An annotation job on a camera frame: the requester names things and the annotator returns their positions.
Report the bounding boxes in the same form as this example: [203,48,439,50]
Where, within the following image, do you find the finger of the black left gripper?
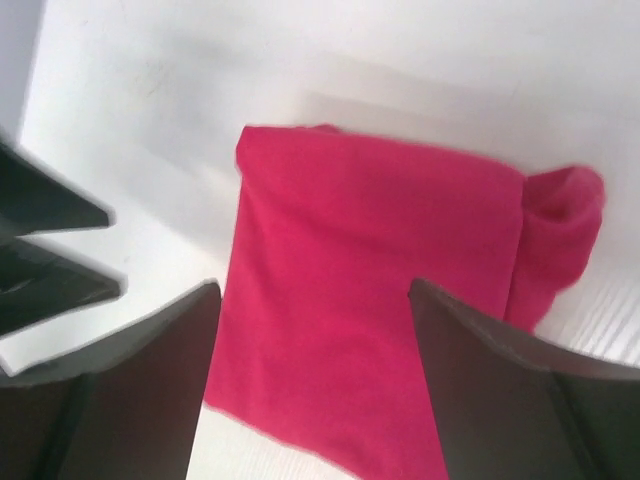
[1,238,122,335]
[1,140,113,240]

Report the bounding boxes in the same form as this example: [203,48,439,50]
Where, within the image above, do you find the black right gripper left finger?
[1,281,221,479]

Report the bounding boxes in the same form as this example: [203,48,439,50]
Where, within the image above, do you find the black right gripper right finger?
[409,279,639,480]

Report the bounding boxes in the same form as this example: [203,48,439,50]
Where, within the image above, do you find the pink t shirt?
[204,126,605,479]

